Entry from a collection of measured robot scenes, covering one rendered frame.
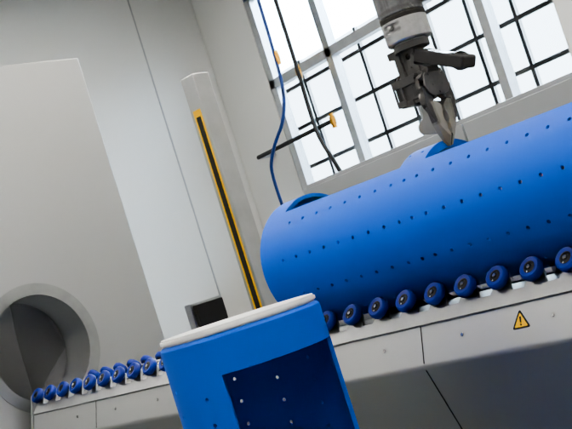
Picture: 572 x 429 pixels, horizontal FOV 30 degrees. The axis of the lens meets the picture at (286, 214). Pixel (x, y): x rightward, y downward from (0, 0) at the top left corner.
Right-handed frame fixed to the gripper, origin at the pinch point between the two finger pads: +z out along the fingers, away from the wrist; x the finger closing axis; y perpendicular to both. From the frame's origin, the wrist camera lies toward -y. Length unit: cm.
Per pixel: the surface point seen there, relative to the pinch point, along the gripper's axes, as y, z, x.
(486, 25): 187, -77, -306
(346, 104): 310, -74, -321
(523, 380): -7.6, 45.5, 12.2
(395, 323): 18.2, 30.7, 11.4
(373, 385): 27, 41, 14
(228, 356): 10, 25, 60
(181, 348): 17, 21, 63
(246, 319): 7, 20, 56
